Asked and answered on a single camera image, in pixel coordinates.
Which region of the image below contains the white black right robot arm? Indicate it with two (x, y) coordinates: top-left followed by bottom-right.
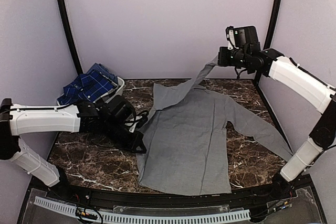
(218, 47), (335, 200)

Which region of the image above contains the white slotted cable duct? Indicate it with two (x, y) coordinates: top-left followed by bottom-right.
(34, 196), (250, 224)

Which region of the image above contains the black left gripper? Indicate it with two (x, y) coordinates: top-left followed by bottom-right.
(101, 118), (146, 154)

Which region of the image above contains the black right frame post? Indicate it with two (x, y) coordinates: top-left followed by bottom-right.
(253, 0), (286, 86)

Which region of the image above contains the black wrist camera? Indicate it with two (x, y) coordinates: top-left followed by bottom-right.
(225, 26), (260, 50)
(108, 95), (149, 132)

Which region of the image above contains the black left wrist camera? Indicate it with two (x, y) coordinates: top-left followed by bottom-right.
(108, 95), (149, 132)

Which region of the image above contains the grey long sleeve shirt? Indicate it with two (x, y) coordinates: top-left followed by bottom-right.
(137, 59), (292, 196)

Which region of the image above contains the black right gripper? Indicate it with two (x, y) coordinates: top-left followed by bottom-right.
(217, 46), (249, 68)

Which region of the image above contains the black white checked shirt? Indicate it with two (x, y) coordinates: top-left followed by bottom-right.
(100, 89), (118, 102)

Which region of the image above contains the black left frame post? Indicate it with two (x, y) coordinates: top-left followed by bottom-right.
(57, 0), (83, 74)

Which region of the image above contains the white laundry basket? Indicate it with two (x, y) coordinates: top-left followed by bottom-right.
(60, 76), (125, 104)

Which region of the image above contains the blue small-check shirt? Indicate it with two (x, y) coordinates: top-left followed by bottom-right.
(87, 63), (118, 84)

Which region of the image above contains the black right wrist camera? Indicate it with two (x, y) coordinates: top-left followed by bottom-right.
(225, 26), (260, 50)

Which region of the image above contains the blue plaid shirt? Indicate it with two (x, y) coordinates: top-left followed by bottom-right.
(57, 70), (117, 105)

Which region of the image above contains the black frame post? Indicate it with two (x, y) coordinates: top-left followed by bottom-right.
(253, 0), (286, 86)
(57, 0), (83, 74)

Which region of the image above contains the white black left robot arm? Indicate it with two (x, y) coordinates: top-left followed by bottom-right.
(1, 95), (148, 201)

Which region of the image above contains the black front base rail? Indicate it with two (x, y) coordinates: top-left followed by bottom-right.
(31, 175), (314, 208)

